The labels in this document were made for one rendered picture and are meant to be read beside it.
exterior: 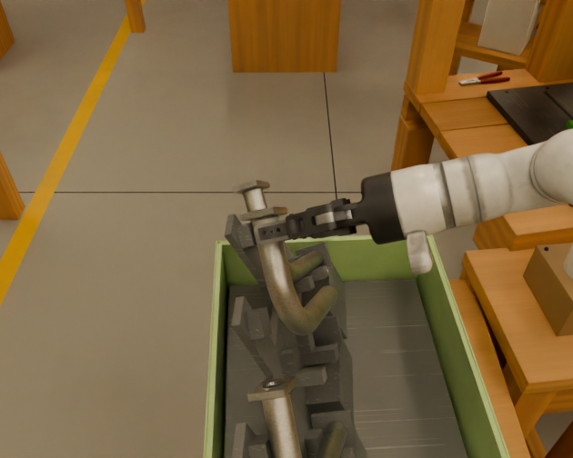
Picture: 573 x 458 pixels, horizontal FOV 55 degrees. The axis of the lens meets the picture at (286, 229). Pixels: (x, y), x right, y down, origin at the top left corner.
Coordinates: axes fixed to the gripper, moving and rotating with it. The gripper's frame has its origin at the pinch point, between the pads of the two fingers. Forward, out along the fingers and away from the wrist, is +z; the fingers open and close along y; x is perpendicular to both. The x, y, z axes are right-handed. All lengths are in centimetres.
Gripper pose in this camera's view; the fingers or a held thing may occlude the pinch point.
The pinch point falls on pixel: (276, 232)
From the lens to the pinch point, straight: 62.5
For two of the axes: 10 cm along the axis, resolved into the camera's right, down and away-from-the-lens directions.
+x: 2.0, 9.8, -0.5
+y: -2.8, 0.1, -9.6
